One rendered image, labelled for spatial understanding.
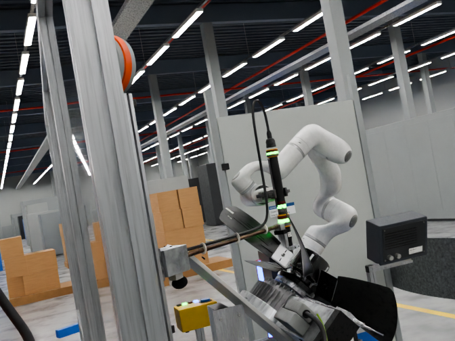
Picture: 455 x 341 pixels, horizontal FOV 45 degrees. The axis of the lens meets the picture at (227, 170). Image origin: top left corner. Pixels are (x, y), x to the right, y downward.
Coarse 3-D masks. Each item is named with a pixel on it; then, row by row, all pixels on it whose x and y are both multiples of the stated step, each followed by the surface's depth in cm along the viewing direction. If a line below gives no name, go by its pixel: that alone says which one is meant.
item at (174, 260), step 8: (160, 248) 149; (168, 248) 146; (176, 248) 146; (184, 248) 148; (160, 256) 142; (168, 256) 143; (176, 256) 145; (184, 256) 148; (160, 264) 142; (168, 264) 142; (176, 264) 145; (184, 264) 147; (168, 272) 142; (176, 272) 144
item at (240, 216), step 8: (224, 208) 192; (232, 208) 196; (224, 216) 186; (232, 216) 190; (240, 216) 194; (248, 216) 199; (232, 224) 185; (240, 224) 189; (248, 224) 191; (256, 224) 195; (240, 232) 185; (248, 240) 184; (256, 240) 187; (264, 240) 189; (272, 240) 192; (264, 248) 186; (272, 248) 188
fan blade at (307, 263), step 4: (288, 216) 161; (292, 224) 159; (296, 232) 160; (300, 240) 158; (300, 244) 162; (304, 248) 156; (304, 252) 158; (304, 256) 161; (308, 256) 154; (304, 260) 164; (308, 260) 155; (304, 264) 166; (308, 264) 157; (304, 268) 169; (308, 268) 159; (312, 268) 153; (304, 272) 171; (308, 272) 161; (312, 272) 155; (304, 276) 173
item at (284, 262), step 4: (280, 244) 193; (280, 248) 191; (284, 248) 192; (276, 252) 188; (280, 252) 189; (284, 252) 190; (288, 252) 191; (272, 256) 186; (276, 256) 187; (280, 256) 188; (284, 256) 189; (288, 256) 190; (292, 256) 191; (276, 260) 185; (280, 260) 186; (284, 260) 187; (288, 260) 188; (280, 264) 185; (284, 264) 186; (288, 264) 187
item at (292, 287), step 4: (276, 280) 187; (280, 280) 182; (284, 280) 182; (284, 284) 183; (288, 284) 180; (292, 284) 180; (292, 288) 179; (296, 288) 179; (292, 292) 186; (296, 292) 181; (300, 292) 179; (304, 292) 182; (300, 296) 182
